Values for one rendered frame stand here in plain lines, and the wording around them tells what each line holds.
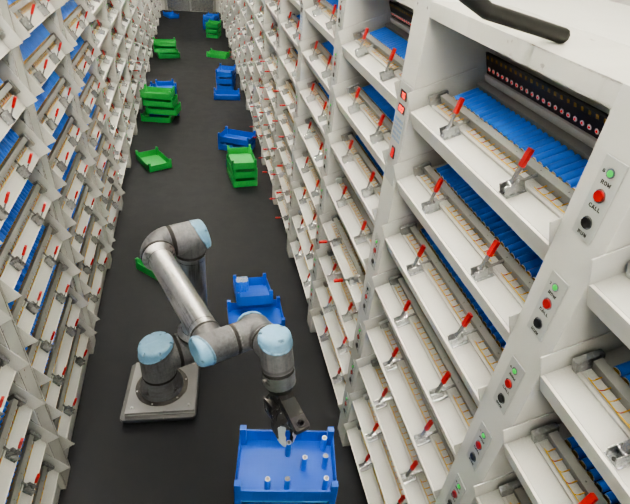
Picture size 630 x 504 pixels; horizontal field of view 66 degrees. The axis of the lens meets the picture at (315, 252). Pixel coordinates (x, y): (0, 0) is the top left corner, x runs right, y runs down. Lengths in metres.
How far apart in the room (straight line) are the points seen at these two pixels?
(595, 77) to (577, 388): 0.47
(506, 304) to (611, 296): 0.27
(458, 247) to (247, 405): 1.51
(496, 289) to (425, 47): 0.60
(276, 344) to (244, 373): 1.22
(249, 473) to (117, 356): 1.24
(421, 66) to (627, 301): 0.76
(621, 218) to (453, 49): 0.70
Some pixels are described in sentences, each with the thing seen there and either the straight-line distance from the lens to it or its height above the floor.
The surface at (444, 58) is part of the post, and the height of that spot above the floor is 1.64.
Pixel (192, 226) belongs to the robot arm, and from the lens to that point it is 1.81.
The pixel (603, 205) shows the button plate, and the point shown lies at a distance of 0.77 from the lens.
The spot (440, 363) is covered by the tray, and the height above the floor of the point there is 0.94.
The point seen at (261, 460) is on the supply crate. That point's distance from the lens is 1.66.
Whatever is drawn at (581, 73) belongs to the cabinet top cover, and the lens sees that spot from 0.82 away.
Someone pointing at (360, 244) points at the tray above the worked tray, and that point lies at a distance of 1.78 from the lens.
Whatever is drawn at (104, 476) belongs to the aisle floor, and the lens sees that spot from 2.28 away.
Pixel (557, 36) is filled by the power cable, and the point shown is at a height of 1.77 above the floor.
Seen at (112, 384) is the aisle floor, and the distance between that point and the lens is 2.55.
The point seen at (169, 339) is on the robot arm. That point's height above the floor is 0.36.
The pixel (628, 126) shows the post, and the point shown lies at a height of 1.72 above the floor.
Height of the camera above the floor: 1.91
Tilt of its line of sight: 35 degrees down
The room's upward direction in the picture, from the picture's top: 6 degrees clockwise
